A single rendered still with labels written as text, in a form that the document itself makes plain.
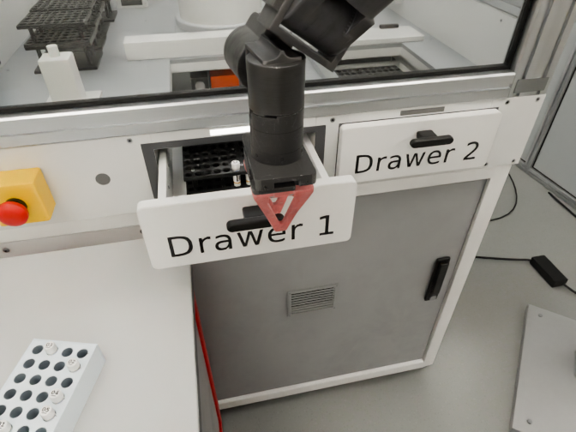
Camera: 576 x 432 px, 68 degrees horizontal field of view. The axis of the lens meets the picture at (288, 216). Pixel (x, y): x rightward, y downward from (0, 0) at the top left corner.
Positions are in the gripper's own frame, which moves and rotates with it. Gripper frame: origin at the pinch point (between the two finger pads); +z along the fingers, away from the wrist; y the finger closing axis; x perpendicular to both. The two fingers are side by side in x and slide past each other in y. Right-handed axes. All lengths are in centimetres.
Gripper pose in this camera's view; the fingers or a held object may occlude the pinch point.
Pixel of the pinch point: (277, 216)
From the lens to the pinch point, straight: 52.5
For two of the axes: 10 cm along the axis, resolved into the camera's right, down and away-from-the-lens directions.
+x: -9.8, 1.3, -1.7
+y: -2.2, -6.1, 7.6
